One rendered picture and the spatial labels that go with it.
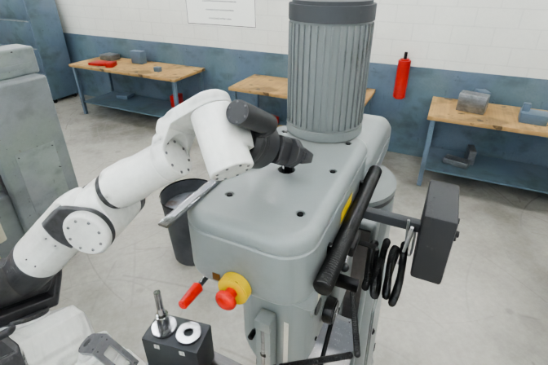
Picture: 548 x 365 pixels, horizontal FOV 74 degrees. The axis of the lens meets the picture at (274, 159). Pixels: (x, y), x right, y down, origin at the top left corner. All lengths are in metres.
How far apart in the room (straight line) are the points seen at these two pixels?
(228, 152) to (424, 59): 4.52
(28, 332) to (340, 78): 0.79
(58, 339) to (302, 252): 0.50
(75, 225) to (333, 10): 0.62
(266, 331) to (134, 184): 0.50
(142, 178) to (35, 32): 7.32
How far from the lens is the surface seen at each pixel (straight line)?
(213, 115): 0.51
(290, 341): 0.99
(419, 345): 2.94
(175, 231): 3.10
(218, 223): 0.64
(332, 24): 0.82
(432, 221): 0.99
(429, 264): 1.08
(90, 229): 0.62
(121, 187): 0.59
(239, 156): 0.49
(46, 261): 0.76
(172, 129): 0.55
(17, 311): 0.87
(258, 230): 0.61
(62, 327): 0.87
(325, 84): 0.85
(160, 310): 1.44
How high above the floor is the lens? 2.27
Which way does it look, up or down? 28 degrees down
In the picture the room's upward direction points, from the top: straight up
